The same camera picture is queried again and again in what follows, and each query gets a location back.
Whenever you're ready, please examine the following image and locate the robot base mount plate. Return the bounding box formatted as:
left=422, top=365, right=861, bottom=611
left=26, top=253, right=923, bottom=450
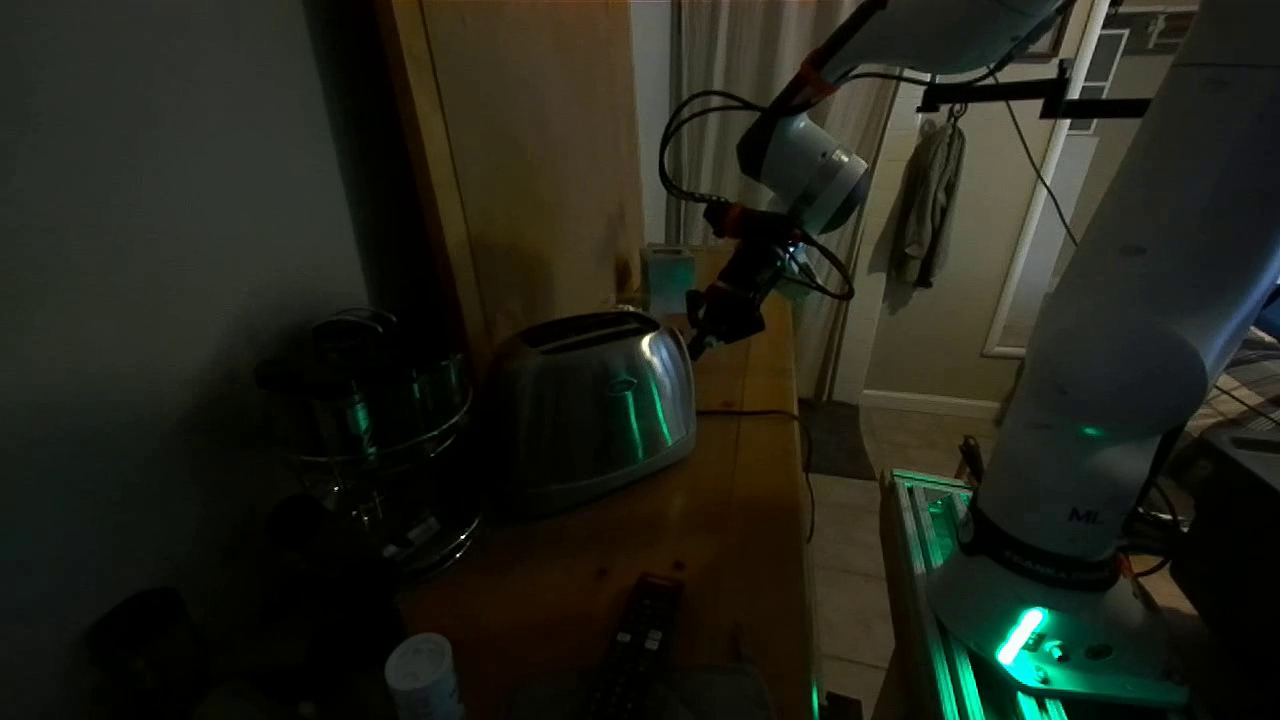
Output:
left=923, top=554, right=1188, bottom=706

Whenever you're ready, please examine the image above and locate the white cylindrical bottle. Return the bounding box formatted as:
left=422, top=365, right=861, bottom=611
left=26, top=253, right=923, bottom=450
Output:
left=382, top=632, right=462, bottom=720

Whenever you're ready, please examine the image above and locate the black remote control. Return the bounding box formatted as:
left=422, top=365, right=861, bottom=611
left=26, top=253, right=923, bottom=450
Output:
left=585, top=576, right=684, bottom=720

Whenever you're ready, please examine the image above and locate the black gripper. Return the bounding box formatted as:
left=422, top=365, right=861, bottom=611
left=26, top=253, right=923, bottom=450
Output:
left=684, top=199, right=803, bottom=358

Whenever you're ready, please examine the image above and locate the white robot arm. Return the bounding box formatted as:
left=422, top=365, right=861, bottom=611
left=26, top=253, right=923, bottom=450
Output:
left=688, top=0, right=1280, bottom=568

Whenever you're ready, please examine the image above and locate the hanging grey cloth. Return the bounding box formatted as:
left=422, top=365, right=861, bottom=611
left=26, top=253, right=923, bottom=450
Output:
left=883, top=121, right=968, bottom=308

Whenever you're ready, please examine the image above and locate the small teal box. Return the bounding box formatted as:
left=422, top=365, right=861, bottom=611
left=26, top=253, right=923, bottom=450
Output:
left=643, top=249, right=696, bottom=314

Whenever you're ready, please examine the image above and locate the wooden cabinet panel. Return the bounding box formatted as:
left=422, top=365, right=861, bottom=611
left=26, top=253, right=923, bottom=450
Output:
left=372, top=0, right=643, bottom=358

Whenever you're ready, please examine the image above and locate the silver two-slot toaster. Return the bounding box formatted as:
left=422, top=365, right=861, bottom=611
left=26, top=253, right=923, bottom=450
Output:
left=479, top=308, right=696, bottom=517

